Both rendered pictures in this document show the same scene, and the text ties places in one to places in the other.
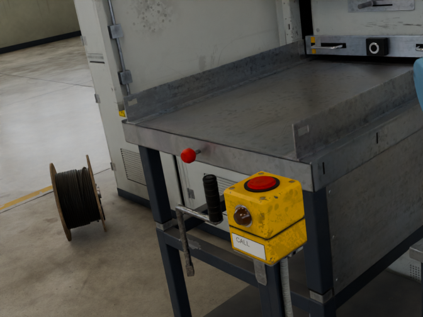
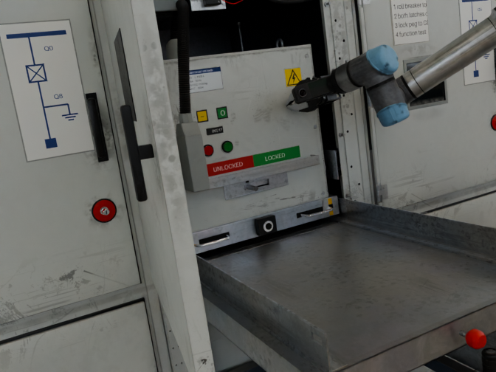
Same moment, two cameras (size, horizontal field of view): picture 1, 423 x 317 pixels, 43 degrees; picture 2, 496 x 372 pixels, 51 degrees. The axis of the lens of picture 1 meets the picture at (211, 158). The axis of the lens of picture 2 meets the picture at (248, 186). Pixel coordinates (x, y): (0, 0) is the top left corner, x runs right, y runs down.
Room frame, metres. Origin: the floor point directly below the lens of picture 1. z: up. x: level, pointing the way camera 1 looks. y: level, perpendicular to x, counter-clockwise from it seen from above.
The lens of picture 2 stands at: (1.23, 0.93, 1.29)
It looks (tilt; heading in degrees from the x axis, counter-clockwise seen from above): 10 degrees down; 283
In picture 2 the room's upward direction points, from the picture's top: 8 degrees counter-clockwise
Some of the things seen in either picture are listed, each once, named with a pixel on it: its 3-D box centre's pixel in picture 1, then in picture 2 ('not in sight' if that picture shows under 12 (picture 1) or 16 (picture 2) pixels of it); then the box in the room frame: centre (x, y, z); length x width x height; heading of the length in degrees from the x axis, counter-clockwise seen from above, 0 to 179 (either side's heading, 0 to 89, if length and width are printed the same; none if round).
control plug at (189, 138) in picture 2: not in sight; (191, 156); (1.66, -0.35, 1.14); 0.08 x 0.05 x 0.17; 128
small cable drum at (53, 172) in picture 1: (78, 197); not in sight; (2.46, 0.69, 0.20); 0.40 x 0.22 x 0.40; 13
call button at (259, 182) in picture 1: (262, 185); not in sight; (0.67, -0.06, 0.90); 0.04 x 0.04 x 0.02
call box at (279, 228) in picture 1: (265, 216); not in sight; (0.67, -0.06, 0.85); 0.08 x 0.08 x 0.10; 38
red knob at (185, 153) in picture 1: (191, 154); (471, 336); (1.08, 0.04, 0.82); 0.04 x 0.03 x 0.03; 128
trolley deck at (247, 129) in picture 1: (299, 106); (343, 281); (1.30, -0.24, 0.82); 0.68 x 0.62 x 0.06; 128
